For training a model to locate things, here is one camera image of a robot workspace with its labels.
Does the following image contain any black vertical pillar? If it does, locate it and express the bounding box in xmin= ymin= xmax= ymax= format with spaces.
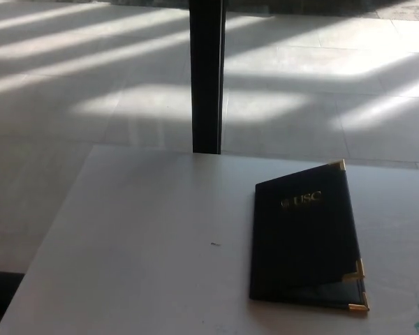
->
xmin=189 ymin=0 xmax=228 ymax=156

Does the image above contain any black USC diary folder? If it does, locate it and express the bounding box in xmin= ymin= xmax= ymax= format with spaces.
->
xmin=248 ymin=158 xmax=370 ymax=312

